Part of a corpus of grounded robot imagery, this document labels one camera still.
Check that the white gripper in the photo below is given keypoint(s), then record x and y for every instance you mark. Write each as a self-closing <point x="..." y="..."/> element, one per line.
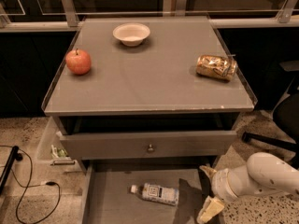
<point x="220" y="184"/>

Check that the blue plastic water bottle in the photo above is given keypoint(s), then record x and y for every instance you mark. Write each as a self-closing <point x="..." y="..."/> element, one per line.
<point x="155" y="193"/>

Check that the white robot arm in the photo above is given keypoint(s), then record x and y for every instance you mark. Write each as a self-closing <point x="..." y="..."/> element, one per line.
<point x="263" y="174"/>

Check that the round metal drawer knob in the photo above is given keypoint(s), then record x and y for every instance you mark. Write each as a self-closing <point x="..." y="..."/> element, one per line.
<point x="150" y="148"/>

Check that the open middle grey drawer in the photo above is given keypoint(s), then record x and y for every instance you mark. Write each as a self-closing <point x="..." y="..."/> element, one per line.
<point x="107" y="198"/>

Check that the upper grey drawer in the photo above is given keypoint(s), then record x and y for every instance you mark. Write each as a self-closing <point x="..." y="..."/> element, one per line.
<point x="103" y="146"/>

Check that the grey drawer cabinet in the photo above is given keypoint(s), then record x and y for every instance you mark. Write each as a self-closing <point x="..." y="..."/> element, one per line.
<point x="150" y="88"/>

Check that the black office chair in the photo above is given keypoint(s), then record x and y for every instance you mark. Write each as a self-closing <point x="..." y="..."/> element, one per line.
<point x="285" y="115"/>

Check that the crushed gold snack can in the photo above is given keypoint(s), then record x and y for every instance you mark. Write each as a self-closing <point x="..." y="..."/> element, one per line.
<point x="222" y="68"/>

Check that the clear plastic storage bin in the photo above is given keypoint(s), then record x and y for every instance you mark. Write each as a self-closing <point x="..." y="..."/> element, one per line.
<point x="51" y="152"/>

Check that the white paper bowl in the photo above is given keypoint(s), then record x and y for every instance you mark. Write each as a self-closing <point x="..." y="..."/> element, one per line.
<point x="131" y="34"/>

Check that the red apple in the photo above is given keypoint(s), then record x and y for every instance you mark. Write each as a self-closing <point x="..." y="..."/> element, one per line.
<point x="78" y="61"/>

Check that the black bar on floor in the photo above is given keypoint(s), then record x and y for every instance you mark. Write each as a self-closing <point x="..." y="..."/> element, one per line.
<point x="10" y="160"/>

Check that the right metal rail bracket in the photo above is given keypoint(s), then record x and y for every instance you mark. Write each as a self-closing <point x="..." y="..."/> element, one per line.
<point x="285" y="13"/>

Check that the left metal rail bracket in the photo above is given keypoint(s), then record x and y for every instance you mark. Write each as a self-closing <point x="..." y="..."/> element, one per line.
<point x="70" y="13"/>

